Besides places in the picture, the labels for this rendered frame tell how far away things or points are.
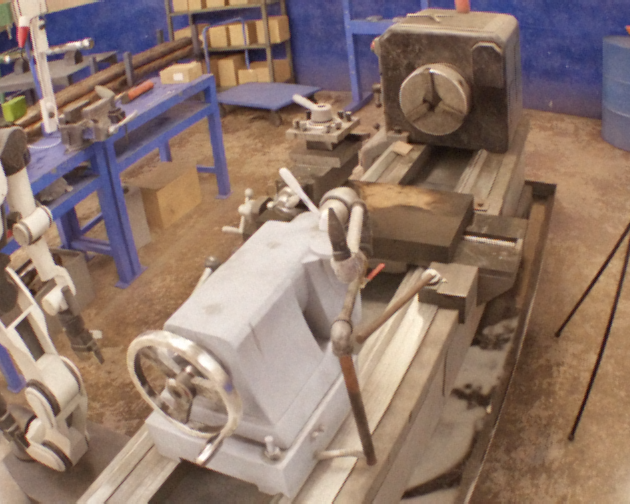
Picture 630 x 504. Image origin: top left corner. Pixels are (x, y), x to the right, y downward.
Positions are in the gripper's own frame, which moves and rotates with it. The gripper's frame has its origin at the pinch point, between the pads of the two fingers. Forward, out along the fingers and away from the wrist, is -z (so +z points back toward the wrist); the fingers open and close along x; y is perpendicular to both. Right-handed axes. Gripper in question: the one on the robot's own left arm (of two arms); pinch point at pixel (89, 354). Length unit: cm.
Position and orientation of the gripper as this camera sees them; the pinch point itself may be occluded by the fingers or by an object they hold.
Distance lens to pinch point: 210.6
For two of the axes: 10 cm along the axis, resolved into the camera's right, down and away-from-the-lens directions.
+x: 8.8, -0.6, -4.7
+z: -2.8, -8.6, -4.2
